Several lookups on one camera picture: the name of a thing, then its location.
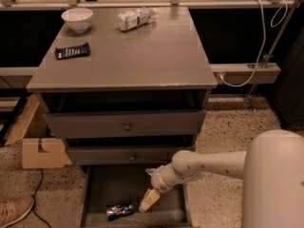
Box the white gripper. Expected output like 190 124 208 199
139 163 190 213

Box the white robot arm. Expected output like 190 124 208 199
139 129 304 228

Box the grey bottom drawer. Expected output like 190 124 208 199
78 164 192 228

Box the grey drawer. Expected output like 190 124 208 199
78 164 192 228
67 145 196 165
44 110 206 139

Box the grey top drawer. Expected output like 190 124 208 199
44 110 206 139

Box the grey middle drawer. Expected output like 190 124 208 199
67 145 196 165

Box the grey drawer cabinet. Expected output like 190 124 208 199
26 6 219 228

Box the cardboard box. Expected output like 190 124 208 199
5 95 71 169

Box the tan sneaker shoe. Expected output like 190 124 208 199
0 195 34 228

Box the white plastic bottle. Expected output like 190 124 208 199
117 7 158 31

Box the white ceramic bowl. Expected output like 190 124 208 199
61 8 93 33

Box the black floor cable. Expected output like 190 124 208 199
31 168 52 228

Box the grey wall rail shelf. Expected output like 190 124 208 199
211 63 281 86

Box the white hanging cable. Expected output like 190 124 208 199
217 0 289 88

